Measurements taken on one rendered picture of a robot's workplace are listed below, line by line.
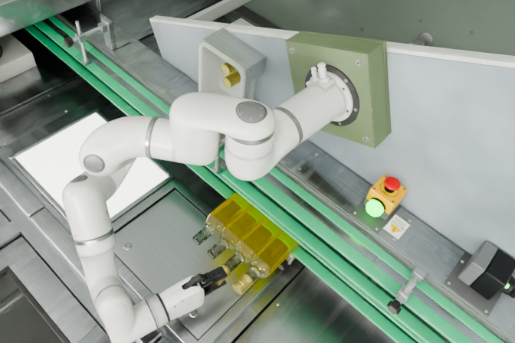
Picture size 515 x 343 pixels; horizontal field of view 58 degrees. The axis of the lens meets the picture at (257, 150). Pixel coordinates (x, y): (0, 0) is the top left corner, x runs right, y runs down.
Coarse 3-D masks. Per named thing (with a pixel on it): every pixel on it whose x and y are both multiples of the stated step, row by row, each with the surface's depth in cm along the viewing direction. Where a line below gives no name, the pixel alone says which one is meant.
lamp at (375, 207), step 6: (372, 198) 115; (366, 204) 115; (372, 204) 114; (378, 204) 114; (384, 204) 114; (366, 210) 116; (372, 210) 114; (378, 210) 113; (384, 210) 114; (372, 216) 116; (378, 216) 115
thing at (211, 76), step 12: (204, 48) 130; (204, 60) 134; (216, 60) 138; (228, 60) 124; (204, 72) 137; (216, 72) 141; (240, 72) 123; (204, 84) 141; (216, 84) 145; (240, 84) 126; (240, 96) 129
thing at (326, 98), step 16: (320, 64) 101; (320, 80) 102; (336, 80) 103; (304, 96) 100; (320, 96) 101; (336, 96) 102; (304, 112) 97; (320, 112) 100; (336, 112) 103; (304, 128) 97; (320, 128) 102
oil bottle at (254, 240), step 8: (256, 224) 128; (264, 224) 128; (272, 224) 128; (248, 232) 126; (256, 232) 126; (264, 232) 126; (272, 232) 127; (240, 240) 124; (248, 240) 124; (256, 240) 124; (264, 240) 125; (240, 248) 123; (248, 248) 123; (256, 248) 123; (248, 256) 122
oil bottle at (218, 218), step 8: (232, 200) 132; (240, 200) 132; (216, 208) 130; (224, 208) 130; (232, 208) 130; (240, 208) 130; (208, 216) 128; (216, 216) 128; (224, 216) 128; (232, 216) 129; (208, 224) 127; (216, 224) 126; (224, 224) 127; (216, 232) 127
